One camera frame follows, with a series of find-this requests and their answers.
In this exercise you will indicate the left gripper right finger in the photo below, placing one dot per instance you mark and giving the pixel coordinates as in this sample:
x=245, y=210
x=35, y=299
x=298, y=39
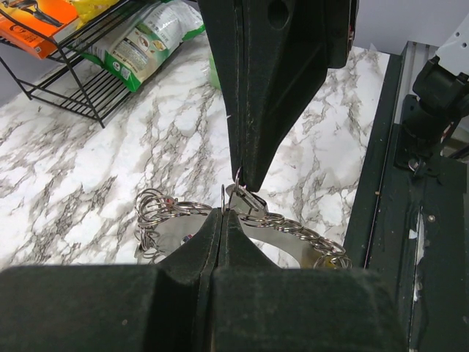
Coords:
x=257, y=306

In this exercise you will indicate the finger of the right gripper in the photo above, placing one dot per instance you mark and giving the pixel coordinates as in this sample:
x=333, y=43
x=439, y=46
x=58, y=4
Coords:
x=224, y=24
x=287, y=49

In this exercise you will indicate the green white snack bag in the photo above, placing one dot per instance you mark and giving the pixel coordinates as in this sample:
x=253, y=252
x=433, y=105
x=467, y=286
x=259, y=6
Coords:
x=136, y=48

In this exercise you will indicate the orange razor package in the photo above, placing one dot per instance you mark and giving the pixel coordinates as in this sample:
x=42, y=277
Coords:
x=37, y=26

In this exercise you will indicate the yellow chips bag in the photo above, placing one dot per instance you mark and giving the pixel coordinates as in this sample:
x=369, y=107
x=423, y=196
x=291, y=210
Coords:
x=89, y=9

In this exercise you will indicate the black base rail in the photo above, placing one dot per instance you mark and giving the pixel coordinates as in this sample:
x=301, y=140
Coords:
x=409, y=221

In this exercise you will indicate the yellow key tag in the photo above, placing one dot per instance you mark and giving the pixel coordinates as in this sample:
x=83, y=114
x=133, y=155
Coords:
x=336, y=262

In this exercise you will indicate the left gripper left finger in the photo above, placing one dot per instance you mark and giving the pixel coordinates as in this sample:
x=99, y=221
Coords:
x=161, y=307

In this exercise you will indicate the round metal keyring disc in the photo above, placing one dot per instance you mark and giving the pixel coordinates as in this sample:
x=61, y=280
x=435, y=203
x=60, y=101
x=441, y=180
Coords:
x=164, y=224

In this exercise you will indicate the blue green small packet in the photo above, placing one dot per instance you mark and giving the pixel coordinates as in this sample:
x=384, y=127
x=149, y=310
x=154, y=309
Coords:
x=214, y=80

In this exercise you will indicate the black wire basket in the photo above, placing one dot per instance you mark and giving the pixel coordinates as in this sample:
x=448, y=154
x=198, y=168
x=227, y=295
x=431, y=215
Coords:
x=76, y=84

